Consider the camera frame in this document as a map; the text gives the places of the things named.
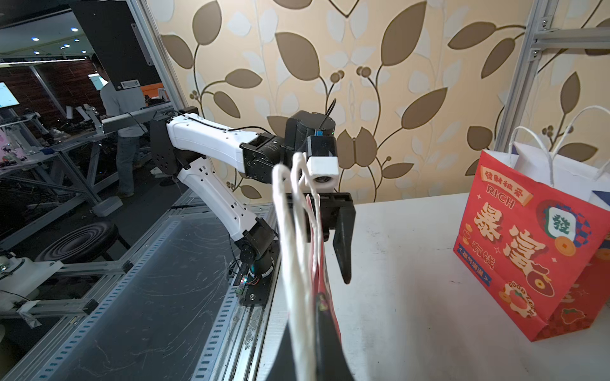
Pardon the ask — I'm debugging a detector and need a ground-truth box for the red paper bag front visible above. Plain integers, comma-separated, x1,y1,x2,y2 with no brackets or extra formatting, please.
273,153,342,380

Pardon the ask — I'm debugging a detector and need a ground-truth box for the red paper bag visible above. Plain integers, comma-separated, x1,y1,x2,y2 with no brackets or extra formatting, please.
452,105,610,342
273,153,342,380

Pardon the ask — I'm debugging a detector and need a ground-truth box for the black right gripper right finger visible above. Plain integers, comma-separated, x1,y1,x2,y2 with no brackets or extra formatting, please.
315,295,354,381

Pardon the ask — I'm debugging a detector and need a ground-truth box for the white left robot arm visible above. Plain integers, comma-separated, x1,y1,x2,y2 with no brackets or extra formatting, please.
150,107,356,305

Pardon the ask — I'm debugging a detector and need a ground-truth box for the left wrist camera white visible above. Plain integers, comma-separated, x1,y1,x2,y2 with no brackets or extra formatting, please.
304,135,340,193

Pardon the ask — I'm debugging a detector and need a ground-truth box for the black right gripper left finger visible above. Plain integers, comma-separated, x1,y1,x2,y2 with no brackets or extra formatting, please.
266,325,297,381

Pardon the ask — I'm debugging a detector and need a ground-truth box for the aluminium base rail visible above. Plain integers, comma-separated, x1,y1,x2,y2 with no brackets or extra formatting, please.
190,204,287,381

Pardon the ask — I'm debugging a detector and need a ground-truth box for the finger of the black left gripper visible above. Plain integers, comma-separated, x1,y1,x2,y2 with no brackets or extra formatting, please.
333,197,356,284

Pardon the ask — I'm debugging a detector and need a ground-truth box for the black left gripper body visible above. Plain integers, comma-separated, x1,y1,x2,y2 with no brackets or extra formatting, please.
285,190,354,244

